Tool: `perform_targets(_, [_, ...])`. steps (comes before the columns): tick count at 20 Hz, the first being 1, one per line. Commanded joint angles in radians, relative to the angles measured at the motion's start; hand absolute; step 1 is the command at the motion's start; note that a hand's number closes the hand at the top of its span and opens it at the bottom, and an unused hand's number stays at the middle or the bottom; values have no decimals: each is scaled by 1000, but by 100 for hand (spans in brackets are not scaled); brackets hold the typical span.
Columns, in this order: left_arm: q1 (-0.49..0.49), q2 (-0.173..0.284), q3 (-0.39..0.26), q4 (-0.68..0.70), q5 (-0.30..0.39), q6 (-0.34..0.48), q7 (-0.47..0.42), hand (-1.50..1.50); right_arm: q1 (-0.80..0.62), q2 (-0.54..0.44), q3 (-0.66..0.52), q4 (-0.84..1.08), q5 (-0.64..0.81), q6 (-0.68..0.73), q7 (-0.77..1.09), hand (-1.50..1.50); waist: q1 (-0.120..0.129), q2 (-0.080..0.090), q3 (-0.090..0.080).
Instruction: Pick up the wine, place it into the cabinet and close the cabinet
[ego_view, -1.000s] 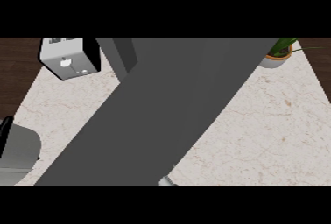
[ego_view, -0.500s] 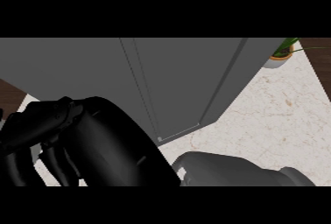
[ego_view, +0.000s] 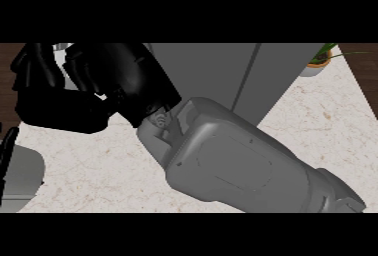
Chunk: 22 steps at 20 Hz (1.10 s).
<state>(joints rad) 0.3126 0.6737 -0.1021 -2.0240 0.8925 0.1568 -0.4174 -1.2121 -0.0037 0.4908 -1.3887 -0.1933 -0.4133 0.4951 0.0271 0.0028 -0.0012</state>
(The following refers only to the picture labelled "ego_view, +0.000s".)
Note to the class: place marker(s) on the green plant in white pot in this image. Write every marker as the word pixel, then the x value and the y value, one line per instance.
pixel 315 68

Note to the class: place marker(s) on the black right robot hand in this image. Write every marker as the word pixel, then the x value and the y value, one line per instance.
pixel 128 76

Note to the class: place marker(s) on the dark grey cabinet door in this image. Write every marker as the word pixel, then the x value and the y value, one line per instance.
pixel 275 80
pixel 207 70

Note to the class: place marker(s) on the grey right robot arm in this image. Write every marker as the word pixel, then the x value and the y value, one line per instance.
pixel 226 160

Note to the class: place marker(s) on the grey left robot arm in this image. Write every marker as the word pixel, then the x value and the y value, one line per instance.
pixel 23 173

